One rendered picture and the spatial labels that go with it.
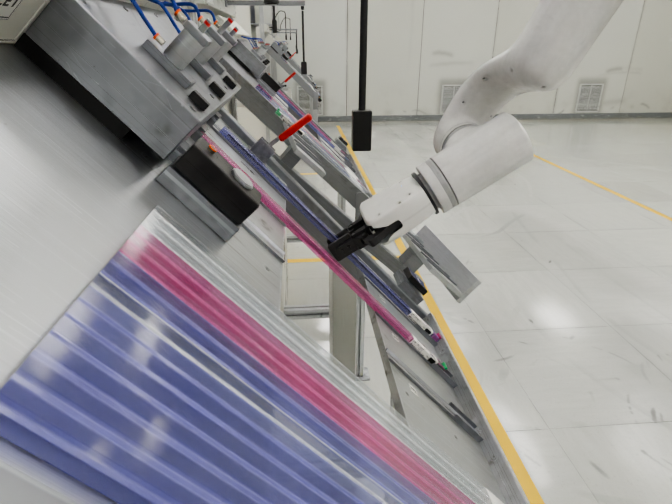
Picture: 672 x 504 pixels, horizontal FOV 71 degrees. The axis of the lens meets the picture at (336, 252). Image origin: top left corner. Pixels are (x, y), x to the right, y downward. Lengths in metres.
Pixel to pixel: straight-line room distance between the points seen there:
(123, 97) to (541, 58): 0.51
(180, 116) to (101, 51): 0.07
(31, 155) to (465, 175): 0.55
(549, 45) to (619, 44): 9.08
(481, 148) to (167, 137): 0.45
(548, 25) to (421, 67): 7.75
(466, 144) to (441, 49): 7.80
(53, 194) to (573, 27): 0.61
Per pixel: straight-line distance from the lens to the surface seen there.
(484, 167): 0.73
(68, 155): 0.37
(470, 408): 0.75
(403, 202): 0.70
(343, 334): 1.19
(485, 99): 0.81
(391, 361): 0.59
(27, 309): 0.25
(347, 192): 1.62
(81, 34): 0.45
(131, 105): 0.44
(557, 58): 0.72
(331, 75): 8.22
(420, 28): 8.43
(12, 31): 0.45
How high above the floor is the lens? 1.21
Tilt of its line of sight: 24 degrees down
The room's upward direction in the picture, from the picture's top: straight up
